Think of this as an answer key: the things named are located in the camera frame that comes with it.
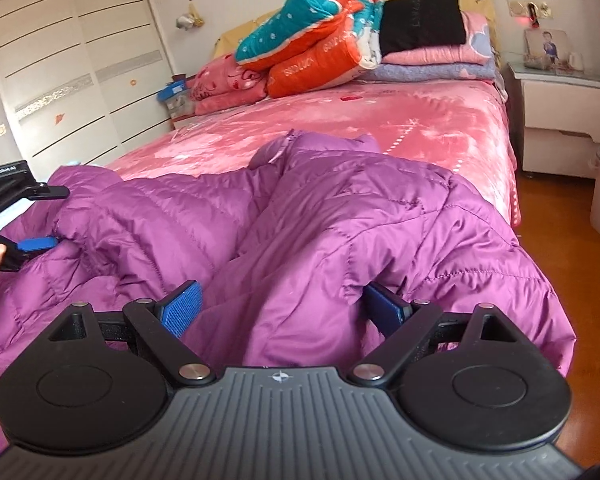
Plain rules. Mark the purple down jacket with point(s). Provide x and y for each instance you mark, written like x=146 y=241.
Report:
x=330 y=210

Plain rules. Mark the hanging wall ornament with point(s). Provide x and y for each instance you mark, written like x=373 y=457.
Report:
x=190 y=17

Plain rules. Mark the white sliding door wardrobe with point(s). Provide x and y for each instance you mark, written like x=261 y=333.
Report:
x=80 y=60

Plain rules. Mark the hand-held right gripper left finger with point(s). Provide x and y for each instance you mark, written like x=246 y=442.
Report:
x=182 y=307

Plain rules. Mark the black charger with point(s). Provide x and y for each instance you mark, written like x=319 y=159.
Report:
x=533 y=16

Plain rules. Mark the bed with pink bedspread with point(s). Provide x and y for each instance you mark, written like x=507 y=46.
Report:
x=430 y=120

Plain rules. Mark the photo frame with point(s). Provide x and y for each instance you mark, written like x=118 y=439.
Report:
x=550 y=45

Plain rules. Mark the pink folded blanket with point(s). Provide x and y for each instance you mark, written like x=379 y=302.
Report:
x=450 y=55

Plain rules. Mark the teal and orange quilt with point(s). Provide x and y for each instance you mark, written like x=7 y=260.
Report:
x=310 y=55

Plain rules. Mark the pink heart print quilt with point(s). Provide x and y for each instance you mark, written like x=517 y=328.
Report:
x=220 y=85

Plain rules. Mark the blue box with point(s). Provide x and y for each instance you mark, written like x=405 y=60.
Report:
x=172 y=92

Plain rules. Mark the white nightstand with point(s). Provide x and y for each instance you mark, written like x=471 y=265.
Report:
x=555 y=110

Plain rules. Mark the black folded cloth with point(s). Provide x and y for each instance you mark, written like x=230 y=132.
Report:
x=420 y=22

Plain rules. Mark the cardboard boxes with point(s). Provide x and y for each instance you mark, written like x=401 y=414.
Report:
x=180 y=107

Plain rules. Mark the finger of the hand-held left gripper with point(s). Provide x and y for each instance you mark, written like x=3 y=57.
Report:
x=47 y=192
x=35 y=244

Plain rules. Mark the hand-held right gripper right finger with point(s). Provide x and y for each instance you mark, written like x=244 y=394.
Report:
x=380 y=305

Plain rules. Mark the wall socket plate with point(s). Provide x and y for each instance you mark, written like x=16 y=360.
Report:
x=518 y=8

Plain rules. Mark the lavender folded blanket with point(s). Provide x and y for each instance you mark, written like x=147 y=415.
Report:
x=430 y=72

